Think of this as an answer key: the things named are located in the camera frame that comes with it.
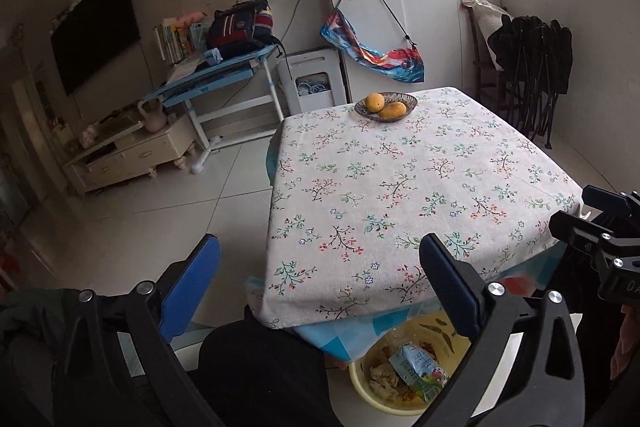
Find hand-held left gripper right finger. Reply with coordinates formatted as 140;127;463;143
417;233;586;427

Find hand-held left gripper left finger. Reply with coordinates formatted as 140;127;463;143
51;234;226;427

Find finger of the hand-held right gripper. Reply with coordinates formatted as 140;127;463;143
548;209;640;268
581;185;640;228

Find blue milk carton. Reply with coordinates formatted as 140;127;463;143
387;342;449;403

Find white tissue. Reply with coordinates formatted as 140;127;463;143
369;359;401;397

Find yellow plastic basin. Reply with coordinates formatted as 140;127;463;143
348;309;473;417

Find light blue plastic stool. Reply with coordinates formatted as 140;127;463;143
117;322;216;378

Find floral tablecloth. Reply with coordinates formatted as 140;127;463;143
264;87;585;330

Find cream television cabinet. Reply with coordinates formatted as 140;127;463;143
62;112;197;195

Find black folding chairs stack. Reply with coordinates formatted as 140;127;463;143
487;14;573;150

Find dark green jacket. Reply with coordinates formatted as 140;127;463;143
0;288;83;427

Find pink jug vase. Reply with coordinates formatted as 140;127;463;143
137;98;168;134

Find wooden chair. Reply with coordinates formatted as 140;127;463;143
462;0;506;100

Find grey glass fruit plate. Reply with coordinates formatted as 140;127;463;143
354;92;418;122

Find blue study desk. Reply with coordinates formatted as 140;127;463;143
142;44;283;175

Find white tote bag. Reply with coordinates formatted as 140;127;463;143
461;0;513;72

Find white papers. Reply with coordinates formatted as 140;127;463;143
167;59;201;82

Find row of books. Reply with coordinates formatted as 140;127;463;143
152;19;211;66

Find white air purifier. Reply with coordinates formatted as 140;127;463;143
276;48;346;115

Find white cabinet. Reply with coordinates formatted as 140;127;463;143
319;0;501;108

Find dark striped backpack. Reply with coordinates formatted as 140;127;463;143
206;0;281;60

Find black television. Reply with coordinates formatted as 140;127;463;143
50;0;142;96

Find colourful bag with black strap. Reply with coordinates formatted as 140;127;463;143
320;0;426;84

